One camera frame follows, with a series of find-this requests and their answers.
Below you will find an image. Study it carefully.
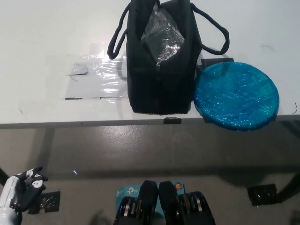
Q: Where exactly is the blue plastic-wrapped plate stack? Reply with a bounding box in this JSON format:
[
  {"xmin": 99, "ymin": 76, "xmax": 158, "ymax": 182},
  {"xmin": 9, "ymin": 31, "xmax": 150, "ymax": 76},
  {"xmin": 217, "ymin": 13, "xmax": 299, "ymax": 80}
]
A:
[{"xmin": 193, "ymin": 61, "xmax": 280, "ymax": 131}]

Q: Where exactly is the teal tp-link box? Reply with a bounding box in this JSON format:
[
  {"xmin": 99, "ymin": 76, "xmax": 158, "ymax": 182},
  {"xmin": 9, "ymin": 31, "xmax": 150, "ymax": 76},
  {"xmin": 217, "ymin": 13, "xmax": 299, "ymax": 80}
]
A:
[{"xmin": 116, "ymin": 181, "xmax": 187, "ymax": 218}]

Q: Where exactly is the black floor tape square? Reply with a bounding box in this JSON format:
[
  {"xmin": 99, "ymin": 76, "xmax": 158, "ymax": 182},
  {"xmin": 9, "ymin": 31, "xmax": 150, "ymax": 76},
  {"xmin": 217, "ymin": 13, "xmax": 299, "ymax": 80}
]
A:
[
  {"xmin": 28, "ymin": 191, "xmax": 61, "ymax": 214},
  {"xmin": 247, "ymin": 184, "xmax": 278, "ymax": 206}
]

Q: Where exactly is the black tape patch on table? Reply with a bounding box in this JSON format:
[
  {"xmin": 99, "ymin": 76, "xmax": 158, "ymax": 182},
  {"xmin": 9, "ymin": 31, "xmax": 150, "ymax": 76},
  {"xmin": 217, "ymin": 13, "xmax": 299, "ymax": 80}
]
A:
[{"xmin": 196, "ymin": 57, "xmax": 234, "ymax": 71}]

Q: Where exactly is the black fabric lunch bag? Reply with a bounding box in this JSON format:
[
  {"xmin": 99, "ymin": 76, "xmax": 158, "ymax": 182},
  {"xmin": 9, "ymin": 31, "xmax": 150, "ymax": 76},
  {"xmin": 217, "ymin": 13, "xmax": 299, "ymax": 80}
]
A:
[{"xmin": 107, "ymin": 0, "xmax": 230, "ymax": 116}]

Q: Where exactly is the clear tape sheet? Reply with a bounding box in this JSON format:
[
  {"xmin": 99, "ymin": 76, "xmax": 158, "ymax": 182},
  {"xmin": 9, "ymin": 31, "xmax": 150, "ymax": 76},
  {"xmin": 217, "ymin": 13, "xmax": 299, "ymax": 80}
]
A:
[{"xmin": 18, "ymin": 42, "xmax": 132, "ymax": 111}]

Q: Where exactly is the grey tape piece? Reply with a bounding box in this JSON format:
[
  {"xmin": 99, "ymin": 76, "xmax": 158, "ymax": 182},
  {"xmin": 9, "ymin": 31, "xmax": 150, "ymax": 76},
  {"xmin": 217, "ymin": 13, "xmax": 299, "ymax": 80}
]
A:
[{"xmin": 66, "ymin": 63, "xmax": 89, "ymax": 76}]

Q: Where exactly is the black table leg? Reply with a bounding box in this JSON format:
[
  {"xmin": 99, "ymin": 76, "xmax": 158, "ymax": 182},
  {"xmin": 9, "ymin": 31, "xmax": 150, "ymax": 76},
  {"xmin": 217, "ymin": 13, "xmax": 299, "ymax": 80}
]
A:
[
  {"xmin": 0, "ymin": 166, "xmax": 8, "ymax": 187},
  {"xmin": 276, "ymin": 168, "xmax": 300, "ymax": 203}
]

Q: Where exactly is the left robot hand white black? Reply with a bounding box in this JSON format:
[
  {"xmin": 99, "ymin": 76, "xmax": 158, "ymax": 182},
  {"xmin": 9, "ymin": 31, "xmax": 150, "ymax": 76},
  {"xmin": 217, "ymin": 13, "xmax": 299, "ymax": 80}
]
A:
[{"xmin": 0, "ymin": 166, "xmax": 49, "ymax": 213}]

